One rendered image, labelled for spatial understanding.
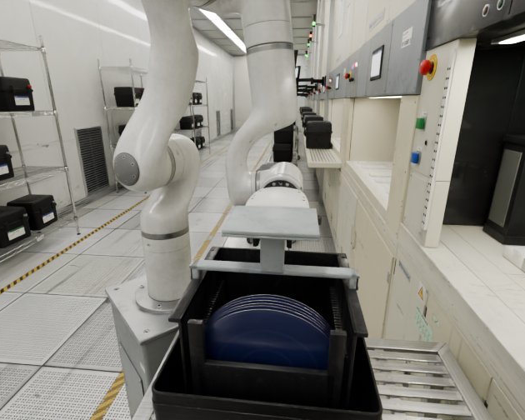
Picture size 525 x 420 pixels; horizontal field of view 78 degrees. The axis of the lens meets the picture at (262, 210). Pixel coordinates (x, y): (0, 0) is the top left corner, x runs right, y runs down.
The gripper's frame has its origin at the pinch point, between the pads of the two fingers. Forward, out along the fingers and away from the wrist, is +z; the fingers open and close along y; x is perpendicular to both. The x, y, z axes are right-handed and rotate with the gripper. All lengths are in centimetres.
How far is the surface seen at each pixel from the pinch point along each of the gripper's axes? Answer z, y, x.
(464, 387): -8.7, -35.1, -33.0
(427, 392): -6.8, -28.0, -33.0
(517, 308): -19, -48, -22
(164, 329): -18.1, 26.3, -33.2
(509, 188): -54, -62, -6
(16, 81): -214, 223, 31
